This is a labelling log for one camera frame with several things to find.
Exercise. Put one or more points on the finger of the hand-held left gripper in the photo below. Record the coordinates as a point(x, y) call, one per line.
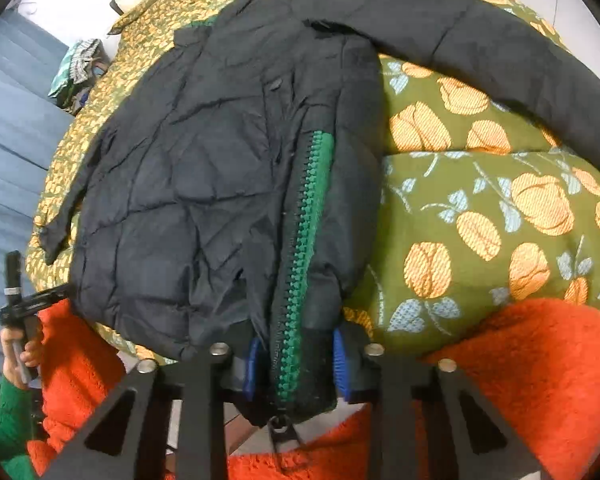
point(55, 296)

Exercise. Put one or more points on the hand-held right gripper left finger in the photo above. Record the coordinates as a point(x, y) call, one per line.
point(252, 367)

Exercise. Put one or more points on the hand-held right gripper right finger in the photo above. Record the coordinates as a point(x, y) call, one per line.
point(342, 365)

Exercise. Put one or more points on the black puffer jacket green zipper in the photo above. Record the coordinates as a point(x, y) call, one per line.
point(205, 170)

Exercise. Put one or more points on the person's left forearm green sleeve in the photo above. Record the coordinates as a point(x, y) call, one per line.
point(5, 430)

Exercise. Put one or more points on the person's left hand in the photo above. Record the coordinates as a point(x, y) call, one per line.
point(22, 355)

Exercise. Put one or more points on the blue ribbed cushion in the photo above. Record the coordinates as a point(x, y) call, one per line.
point(15, 160)

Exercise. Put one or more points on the person's orange fuzzy clothing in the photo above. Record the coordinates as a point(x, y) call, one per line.
point(530, 360)

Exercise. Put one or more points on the green white patterned cloth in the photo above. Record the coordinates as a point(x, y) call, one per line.
point(77, 72)

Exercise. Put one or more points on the green orange floral bedspread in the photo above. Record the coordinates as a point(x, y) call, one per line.
point(480, 185)

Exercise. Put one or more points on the dark post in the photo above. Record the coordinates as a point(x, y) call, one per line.
point(116, 7)

